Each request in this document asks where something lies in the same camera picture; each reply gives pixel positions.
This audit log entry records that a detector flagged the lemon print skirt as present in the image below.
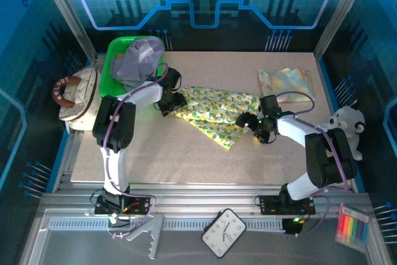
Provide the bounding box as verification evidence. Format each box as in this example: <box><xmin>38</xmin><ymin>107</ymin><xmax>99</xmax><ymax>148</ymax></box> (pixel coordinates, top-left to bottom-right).
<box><xmin>172</xmin><ymin>86</ymin><xmax>264</xmax><ymax>151</ymax></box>

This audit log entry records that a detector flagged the aluminium frame rail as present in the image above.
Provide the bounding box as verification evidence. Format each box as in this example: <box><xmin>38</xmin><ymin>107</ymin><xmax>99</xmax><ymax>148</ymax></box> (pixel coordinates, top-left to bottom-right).
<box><xmin>40</xmin><ymin>183</ymin><xmax>373</xmax><ymax>215</ymax></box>

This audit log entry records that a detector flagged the slotted grey cable duct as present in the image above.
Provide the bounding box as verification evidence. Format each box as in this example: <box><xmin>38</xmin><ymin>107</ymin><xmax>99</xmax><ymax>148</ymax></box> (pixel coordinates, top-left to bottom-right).
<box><xmin>48</xmin><ymin>218</ymin><xmax>286</xmax><ymax>232</ymax></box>

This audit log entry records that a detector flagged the grey plush toy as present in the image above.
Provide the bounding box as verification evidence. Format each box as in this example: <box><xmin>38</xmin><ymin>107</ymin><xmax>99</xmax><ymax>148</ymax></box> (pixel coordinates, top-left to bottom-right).
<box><xmin>321</xmin><ymin>99</ymin><xmax>367</xmax><ymax>162</ymax></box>

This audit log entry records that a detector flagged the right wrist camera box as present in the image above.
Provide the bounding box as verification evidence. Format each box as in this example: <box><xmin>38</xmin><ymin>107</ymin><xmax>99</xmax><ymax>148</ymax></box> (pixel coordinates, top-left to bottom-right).
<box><xmin>259</xmin><ymin>94</ymin><xmax>279</xmax><ymax>114</ymax></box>

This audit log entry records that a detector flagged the green plastic basket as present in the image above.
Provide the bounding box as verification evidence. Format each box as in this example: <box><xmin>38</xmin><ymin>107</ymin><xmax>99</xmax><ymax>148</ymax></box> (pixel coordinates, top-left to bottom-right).
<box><xmin>98</xmin><ymin>35</ymin><xmax>167</xmax><ymax>101</ymax></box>

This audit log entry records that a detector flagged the black box with LED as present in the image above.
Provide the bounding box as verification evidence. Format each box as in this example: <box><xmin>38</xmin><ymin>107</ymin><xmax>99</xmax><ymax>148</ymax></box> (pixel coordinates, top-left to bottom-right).
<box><xmin>281</xmin><ymin>217</ymin><xmax>304</xmax><ymax>237</ymax></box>

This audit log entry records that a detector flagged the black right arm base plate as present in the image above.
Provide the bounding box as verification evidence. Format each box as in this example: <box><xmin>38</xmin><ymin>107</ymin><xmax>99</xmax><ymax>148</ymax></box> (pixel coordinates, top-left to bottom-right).
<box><xmin>256</xmin><ymin>195</ymin><xmax>316</xmax><ymax>216</ymax></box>

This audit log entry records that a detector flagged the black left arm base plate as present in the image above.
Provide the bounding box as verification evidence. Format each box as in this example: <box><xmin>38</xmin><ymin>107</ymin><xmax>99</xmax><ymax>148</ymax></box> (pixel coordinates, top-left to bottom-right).
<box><xmin>94</xmin><ymin>195</ymin><xmax>155</xmax><ymax>216</ymax></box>

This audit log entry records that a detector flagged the lavender skirt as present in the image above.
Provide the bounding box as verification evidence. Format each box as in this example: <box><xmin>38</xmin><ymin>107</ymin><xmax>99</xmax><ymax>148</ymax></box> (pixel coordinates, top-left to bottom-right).
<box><xmin>110</xmin><ymin>37</ymin><xmax>165</xmax><ymax>91</ymax></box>

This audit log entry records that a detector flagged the white analogue clock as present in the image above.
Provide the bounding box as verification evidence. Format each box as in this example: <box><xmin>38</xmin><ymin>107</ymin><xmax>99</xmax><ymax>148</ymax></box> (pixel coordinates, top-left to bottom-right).
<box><xmin>201</xmin><ymin>208</ymin><xmax>248</xmax><ymax>259</ymax></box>

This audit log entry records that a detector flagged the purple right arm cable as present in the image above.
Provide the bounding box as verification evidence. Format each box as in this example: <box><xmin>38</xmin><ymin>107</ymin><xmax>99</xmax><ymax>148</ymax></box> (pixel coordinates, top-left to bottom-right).
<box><xmin>275</xmin><ymin>91</ymin><xmax>350</xmax><ymax>238</ymax></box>

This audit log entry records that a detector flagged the grey toothed bracket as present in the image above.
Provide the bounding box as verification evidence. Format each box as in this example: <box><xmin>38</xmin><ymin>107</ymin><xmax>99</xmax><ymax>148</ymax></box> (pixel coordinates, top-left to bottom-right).
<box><xmin>125</xmin><ymin>213</ymin><xmax>165</xmax><ymax>260</ymax></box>

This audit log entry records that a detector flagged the pastel floral skirt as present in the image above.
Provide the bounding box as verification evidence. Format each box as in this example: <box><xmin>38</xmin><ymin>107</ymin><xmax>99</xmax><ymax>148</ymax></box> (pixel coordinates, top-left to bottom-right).
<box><xmin>257</xmin><ymin>66</ymin><xmax>316</xmax><ymax>104</ymax></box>

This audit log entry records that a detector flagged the aluminium frame post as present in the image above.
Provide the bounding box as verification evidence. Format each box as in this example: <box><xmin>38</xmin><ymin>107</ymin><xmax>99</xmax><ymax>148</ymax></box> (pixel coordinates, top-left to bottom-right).
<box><xmin>33</xmin><ymin>0</ymin><xmax>97</xmax><ymax>61</ymax></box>
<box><xmin>313</xmin><ymin>0</ymin><xmax>375</xmax><ymax>61</ymax></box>

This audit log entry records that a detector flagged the pack of coloured markers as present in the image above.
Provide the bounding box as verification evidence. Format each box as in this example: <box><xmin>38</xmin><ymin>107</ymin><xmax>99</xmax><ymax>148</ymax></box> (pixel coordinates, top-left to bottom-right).
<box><xmin>334</xmin><ymin>203</ymin><xmax>372</xmax><ymax>253</ymax></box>

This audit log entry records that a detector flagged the quilted bag with brown handle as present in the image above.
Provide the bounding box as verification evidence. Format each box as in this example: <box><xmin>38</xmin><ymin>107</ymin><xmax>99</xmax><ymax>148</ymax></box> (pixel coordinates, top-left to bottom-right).
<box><xmin>51</xmin><ymin>66</ymin><xmax>108</xmax><ymax>132</ymax></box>

